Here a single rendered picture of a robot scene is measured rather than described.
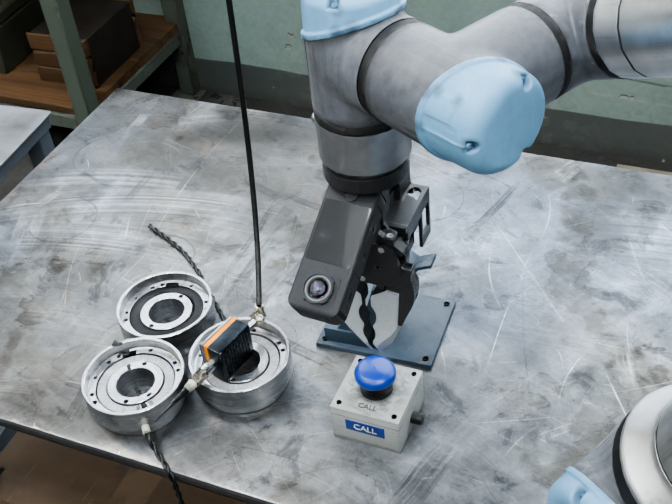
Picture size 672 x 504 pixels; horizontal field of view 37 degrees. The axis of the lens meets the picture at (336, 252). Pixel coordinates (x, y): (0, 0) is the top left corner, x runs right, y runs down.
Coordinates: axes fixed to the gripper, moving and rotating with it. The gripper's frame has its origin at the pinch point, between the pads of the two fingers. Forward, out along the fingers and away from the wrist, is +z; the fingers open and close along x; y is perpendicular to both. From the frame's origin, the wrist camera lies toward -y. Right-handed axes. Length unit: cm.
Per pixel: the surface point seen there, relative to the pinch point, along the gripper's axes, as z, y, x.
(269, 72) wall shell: 81, 161, 101
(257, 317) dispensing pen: 4.9, 4.1, 14.8
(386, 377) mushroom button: 3.4, -0.7, -1.4
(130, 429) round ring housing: 8.8, -10.6, 22.3
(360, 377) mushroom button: 3.4, -1.4, 0.9
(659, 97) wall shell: 72, 161, -8
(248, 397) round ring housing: 7.6, -4.0, 12.2
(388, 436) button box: 8.4, -3.5, -2.3
